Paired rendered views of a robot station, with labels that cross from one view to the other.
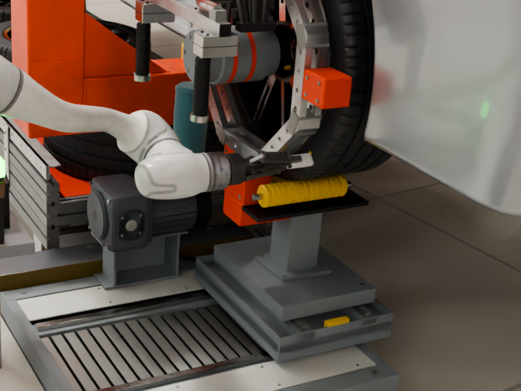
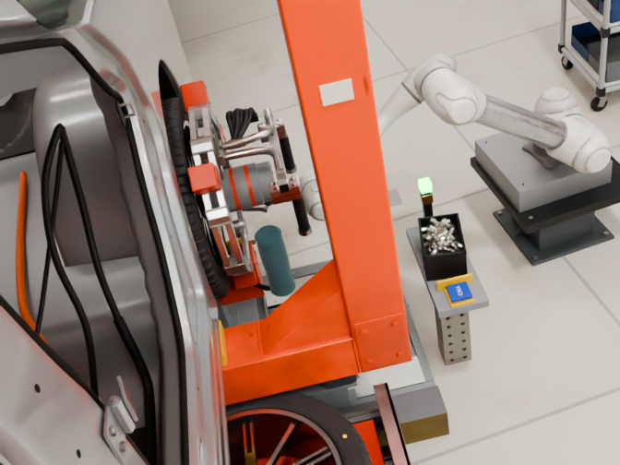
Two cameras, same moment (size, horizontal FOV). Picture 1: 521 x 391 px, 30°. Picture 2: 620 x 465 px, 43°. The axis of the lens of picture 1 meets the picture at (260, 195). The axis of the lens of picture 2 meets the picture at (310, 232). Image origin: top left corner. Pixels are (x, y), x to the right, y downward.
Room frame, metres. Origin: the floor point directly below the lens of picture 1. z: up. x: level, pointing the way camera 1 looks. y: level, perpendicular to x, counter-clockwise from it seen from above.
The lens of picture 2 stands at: (4.02, 1.30, 2.35)
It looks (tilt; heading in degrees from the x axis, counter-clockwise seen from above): 41 degrees down; 211
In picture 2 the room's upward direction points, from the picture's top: 13 degrees counter-clockwise
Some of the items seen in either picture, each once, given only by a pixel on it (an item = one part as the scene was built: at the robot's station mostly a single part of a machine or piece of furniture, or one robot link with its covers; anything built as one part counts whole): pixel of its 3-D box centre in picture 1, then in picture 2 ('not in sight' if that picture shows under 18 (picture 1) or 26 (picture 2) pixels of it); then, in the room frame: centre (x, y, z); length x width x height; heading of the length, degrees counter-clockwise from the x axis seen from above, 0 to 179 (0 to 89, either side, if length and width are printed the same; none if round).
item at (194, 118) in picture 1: (201, 87); (286, 152); (2.12, 0.15, 0.83); 0.04 x 0.04 x 0.16
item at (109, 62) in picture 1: (159, 62); (259, 336); (2.81, 0.33, 0.69); 0.52 x 0.17 x 0.35; 121
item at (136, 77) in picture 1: (143, 50); (301, 213); (2.41, 0.33, 0.83); 0.04 x 0.04 x 0.16
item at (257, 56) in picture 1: (231, 54); (243, 187); (2.35, 0.10, 0.85); 0.21 x 0.14 x 0.14; 121
